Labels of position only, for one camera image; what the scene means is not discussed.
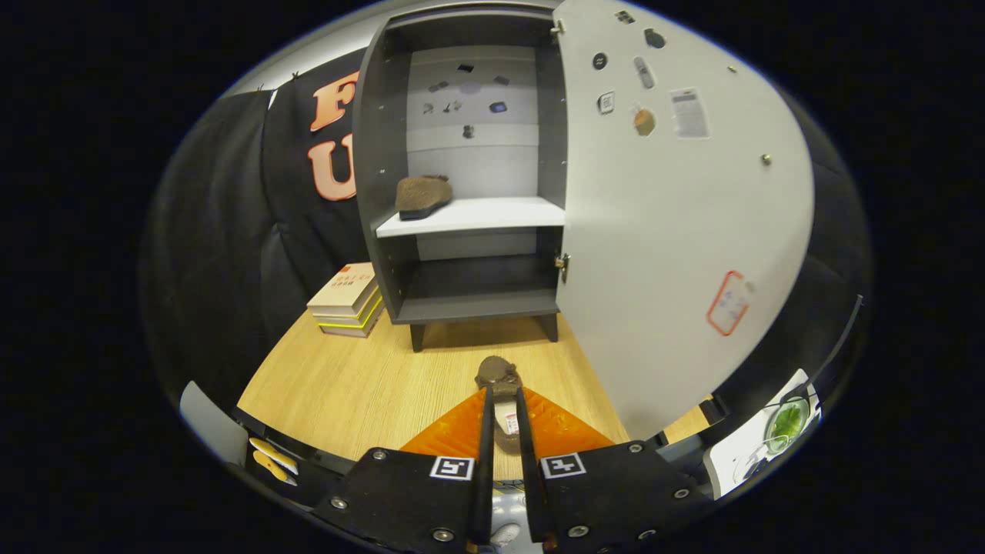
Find black backdrop cloth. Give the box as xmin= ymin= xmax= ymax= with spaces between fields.
xmin=142 ymin=50 xmax=870 ymax=432

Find dark grey shoe cabinet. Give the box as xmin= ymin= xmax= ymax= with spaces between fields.
xmin=352 ymin=4 xmax=570 ymax=353

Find beige book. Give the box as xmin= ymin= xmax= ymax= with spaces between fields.
xmin=307 ymin=263 xmax=378 ymax=315

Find green round object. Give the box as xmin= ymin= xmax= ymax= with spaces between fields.
xmin=764 ymin=396 xmax=810 ymax=455

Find white panel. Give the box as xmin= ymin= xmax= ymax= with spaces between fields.
xmin=706 ymin=369 xmax=823 ymax=499

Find yellow plastic piece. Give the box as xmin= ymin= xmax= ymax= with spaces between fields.
xmin=252 ymin=452 xmax=298 ymax=487
xmin=249 ymin=436 xmax=299 ymax=474

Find black metal bar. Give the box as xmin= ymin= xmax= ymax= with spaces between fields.
xmin=800 ymin=296 xmax=864 ymax=401

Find yellow-edged book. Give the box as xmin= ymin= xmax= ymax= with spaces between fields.
xmin=312 ymin=289 xmax=384 ymax=339

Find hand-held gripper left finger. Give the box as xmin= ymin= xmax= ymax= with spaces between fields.
xmin=312 ymin=385 xmax=495 ymax=554

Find brown fuzzy slipper shoe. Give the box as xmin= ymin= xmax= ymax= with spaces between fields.
xmin=395 ymin=175 xmax=453 ymax=222
xmin=475 ymin=355 xmax=526 ymax=455

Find grey plastic panel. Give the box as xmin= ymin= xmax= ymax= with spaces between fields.
xmin=181 ymin=382 xmax=249 ymax=465

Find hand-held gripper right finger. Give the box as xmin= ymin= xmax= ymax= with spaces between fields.
xmin=514 ymin=387 xmax=713 ymax=554

